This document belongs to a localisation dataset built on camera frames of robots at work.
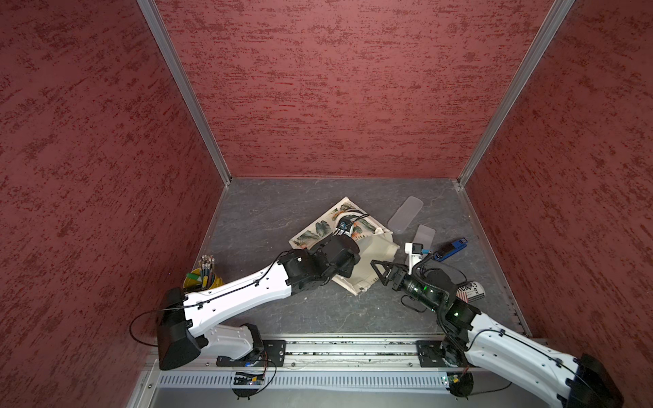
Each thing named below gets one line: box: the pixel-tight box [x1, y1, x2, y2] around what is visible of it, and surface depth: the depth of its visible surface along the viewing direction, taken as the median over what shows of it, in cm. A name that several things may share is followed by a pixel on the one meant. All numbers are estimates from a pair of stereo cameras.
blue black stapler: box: [433, 237, 469, 262], surface depth 97 cm
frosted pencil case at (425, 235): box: [412, 224, 437, 250], surface depth 102 cm
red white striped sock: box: [455, 281, 486, 303], surface depth 85 cm
